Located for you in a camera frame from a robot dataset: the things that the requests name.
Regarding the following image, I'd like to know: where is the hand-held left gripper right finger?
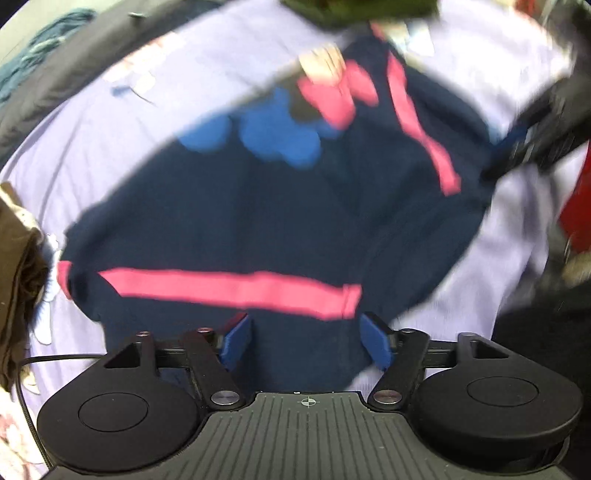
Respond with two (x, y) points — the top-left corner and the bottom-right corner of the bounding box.
(360, 313), (502, 411)

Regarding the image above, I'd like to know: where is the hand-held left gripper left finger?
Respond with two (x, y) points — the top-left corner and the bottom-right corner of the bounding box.
(104, 313), (254, 409)

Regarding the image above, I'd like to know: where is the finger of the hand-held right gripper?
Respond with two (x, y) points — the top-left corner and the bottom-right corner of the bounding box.
(480, 122), (536, 183)

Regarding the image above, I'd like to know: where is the navy sweater with pink stripes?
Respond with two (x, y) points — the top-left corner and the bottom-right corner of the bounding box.
(58, 23), (495, 394)

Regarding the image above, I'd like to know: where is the person's red clothing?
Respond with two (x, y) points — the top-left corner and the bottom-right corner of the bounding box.
(558, 143), (591, 252)

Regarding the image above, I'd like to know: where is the dark cloth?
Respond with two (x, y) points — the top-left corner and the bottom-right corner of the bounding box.
(492, 249), (591, 398)

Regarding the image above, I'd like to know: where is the green cloth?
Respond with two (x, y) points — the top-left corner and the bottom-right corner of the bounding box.
(281, 0), (441, 28)

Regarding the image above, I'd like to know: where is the brown cloth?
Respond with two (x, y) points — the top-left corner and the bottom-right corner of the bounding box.
(0, 182), (51, 393)

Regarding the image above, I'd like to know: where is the grey bed sheet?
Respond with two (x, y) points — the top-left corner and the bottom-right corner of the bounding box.
(0, 0), (232, 160)

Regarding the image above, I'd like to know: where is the blue crumpled duvet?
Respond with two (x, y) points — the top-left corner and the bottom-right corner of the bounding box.
(0, 9), (95, 104)

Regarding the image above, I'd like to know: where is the black cable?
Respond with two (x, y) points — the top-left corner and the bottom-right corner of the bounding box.
(14, 353), (108, 467)

